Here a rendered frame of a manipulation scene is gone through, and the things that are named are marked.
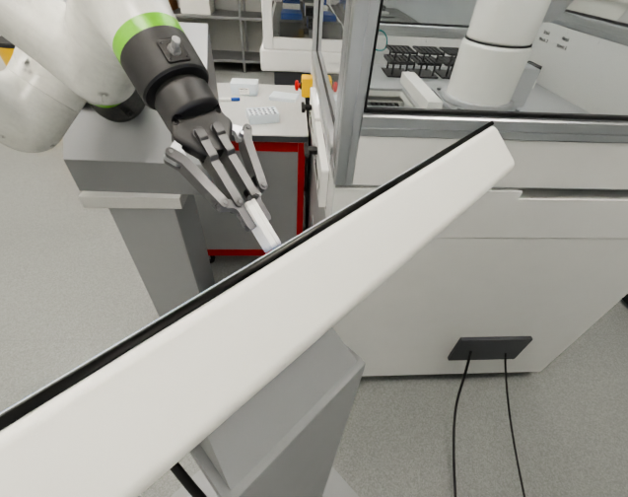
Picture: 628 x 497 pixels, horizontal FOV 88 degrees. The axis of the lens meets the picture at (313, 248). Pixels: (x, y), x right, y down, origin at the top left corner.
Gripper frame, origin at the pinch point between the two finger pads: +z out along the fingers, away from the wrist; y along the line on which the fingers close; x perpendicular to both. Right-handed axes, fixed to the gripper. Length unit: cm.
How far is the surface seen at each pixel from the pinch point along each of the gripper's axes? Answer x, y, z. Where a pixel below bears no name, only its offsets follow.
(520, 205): -3, 58, 24
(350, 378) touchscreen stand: -13.5, -6.9, 17.4
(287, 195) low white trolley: 84, 62, -14
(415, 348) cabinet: 48, 53, 60
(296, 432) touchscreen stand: -13.5, -13.6, 17.3
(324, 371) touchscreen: -13.4, -8.7, 15.3
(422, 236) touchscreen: -25.6, -3.1, 7.8
